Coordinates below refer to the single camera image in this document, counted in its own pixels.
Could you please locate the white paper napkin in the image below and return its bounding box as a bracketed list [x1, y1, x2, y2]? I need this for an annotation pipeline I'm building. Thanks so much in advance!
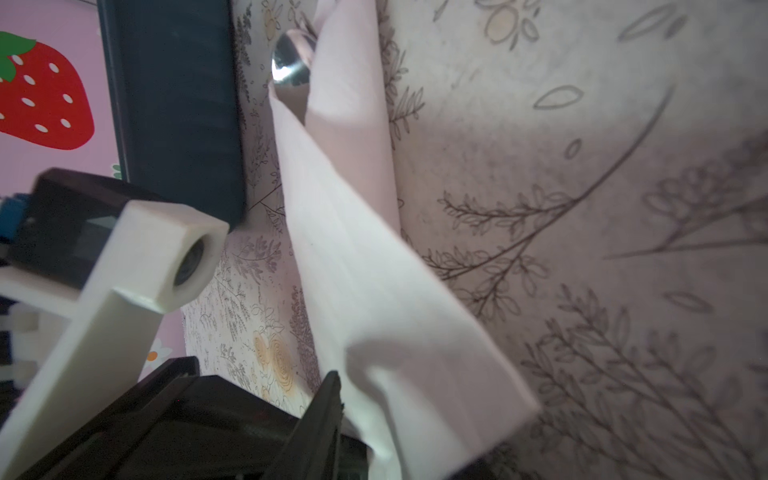
[269, 1, 540, 479]

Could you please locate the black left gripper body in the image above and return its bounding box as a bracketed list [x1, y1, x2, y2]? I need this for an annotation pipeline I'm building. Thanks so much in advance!
[19, 357, 298, 479]

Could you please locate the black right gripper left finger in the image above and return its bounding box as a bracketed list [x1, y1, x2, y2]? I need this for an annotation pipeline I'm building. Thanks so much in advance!
[261, 371, 343, 480]

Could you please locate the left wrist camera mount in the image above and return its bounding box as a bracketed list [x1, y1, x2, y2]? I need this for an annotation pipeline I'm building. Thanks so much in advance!
[1, 168, 229, 479]

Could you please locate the silver spoon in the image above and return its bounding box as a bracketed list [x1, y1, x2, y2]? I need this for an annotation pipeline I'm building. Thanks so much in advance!
[271, 28, 317, 123]

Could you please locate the teal plastic tray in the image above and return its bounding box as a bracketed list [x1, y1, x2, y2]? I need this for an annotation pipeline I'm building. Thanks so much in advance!
[97, 0, 246, 228]

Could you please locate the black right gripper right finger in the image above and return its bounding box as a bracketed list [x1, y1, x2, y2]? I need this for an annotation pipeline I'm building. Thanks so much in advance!
[448, 459, 497, 480]

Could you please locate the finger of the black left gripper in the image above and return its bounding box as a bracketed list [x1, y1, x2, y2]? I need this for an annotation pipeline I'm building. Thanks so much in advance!
[336, 435, 369, 480]

